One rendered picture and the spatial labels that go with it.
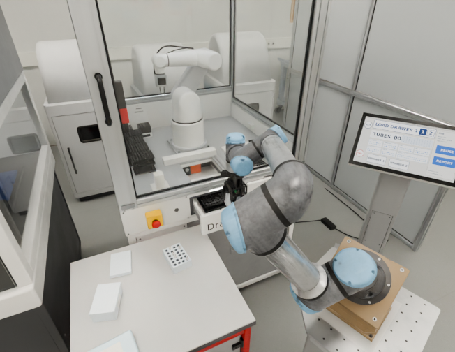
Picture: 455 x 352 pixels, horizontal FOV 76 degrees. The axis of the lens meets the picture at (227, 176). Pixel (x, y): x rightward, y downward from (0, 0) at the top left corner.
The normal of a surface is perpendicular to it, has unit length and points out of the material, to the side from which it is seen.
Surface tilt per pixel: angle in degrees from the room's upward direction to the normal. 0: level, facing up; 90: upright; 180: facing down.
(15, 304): 90
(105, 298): 0
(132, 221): 90
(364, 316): 41
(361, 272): 34
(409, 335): 0
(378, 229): 90
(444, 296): 0
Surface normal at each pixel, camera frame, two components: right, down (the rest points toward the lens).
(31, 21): 0.40, 0.48
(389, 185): -0.48, 0.47
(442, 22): -0.91, 0.22
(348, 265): -0.36, -0.47
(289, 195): 0.07, -0.27
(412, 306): 0.00, -0.85
